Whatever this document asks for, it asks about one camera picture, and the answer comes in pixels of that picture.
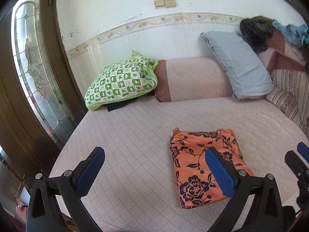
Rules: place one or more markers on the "striped floral cushion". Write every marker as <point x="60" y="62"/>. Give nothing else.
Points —
<point x="290" y="96"/>

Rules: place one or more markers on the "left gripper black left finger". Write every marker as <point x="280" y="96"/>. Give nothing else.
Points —
<point x="44" y="213"/>

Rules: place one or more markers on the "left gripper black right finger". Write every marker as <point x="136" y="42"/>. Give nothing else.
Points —
<point x="266" y="212"/>

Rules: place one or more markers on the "light blue pillow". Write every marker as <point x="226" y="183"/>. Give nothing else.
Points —
<point x="248" y="76"/>

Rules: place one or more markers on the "black cloth under pillow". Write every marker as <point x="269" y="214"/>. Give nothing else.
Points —
<point x="113" y="106"/>

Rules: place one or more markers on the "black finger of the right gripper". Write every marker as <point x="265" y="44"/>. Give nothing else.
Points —
<point x="296" y="165"/>
<point x="303" y="150"/>

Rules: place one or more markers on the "blue crumpled cloth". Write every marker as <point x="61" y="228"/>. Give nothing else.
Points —
<point x="296" y="36"/>

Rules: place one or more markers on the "beige wall switch plate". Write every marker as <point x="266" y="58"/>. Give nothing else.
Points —
<point x="165" y="3"/>

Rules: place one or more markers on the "green white patterned pillow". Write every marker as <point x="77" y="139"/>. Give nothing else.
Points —
<point x="120" y="81"/>

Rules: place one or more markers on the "pink bolster cushion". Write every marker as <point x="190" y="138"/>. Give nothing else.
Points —
<point x="190" y="79"/>

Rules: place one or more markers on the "dark furry garment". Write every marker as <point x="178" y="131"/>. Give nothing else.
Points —
<point x="256" y="31"/>

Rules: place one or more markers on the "dark wooden glass door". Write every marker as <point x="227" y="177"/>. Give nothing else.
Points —
<point x="41" y="105"/>

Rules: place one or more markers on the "orange floral garment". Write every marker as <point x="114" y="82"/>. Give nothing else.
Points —
<point x="195" y="182"/>

